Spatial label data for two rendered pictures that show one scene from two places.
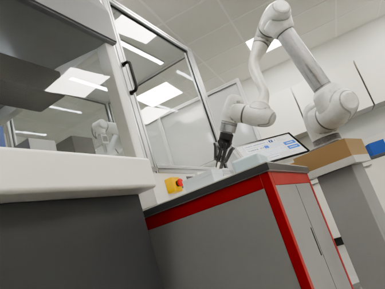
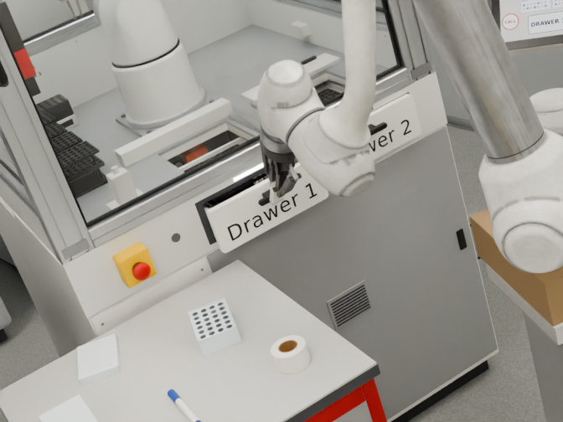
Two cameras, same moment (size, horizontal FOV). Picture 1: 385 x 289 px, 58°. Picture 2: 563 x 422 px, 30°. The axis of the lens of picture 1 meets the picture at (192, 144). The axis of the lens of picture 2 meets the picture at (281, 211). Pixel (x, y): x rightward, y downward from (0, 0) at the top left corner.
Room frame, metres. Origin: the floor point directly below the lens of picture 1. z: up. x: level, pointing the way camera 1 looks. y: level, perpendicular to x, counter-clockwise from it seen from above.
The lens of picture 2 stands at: (0.38, -1.49, 1.95)
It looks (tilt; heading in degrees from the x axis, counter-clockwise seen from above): 27 degrees down; 42
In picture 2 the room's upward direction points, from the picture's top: 18 degrees counter-clockwise
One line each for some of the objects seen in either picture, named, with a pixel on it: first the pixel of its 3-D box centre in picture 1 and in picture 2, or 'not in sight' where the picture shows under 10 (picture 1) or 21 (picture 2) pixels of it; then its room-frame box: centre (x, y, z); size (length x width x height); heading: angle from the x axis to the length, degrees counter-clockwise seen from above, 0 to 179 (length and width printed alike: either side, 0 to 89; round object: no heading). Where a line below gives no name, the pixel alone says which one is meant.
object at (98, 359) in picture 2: not in sight; (98, 358); (1.46, 0.14, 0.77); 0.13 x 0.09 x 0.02; 45
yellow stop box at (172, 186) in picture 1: (173, 184); (135, 265); (1.65, 0.14, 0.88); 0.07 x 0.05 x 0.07; 154
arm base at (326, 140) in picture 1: (329, 143); not in sight; (1.98, -0.75, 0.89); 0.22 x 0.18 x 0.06; 141
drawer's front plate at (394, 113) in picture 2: not in sight; (368, 138); (2.24, -0.13, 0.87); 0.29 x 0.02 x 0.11; 154
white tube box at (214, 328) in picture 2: not in sight; (214, 326); (1.61, -0.08, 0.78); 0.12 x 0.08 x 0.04; 48
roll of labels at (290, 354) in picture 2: not in sight; (290, 354); (1.56, -0.31, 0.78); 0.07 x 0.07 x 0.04
